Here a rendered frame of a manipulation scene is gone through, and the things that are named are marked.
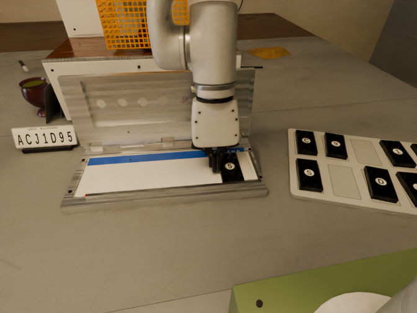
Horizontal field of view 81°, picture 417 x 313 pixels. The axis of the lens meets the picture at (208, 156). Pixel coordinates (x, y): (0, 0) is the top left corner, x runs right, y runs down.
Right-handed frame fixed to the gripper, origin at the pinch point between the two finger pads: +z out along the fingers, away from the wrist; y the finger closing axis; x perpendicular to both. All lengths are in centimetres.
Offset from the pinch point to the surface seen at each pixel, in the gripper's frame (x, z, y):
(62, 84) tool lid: 8.8, -17.4, -32.4
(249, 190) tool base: -6.7, 3.9, 6.7
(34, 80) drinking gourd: 37, -14, -54
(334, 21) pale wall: 195, -28, 138
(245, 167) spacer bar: -0.5, 1.8, 7.1
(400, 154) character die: 0.9, 2.4, 48.3
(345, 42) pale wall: 200, -9, 157
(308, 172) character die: -2.7, 3.1, 22.0
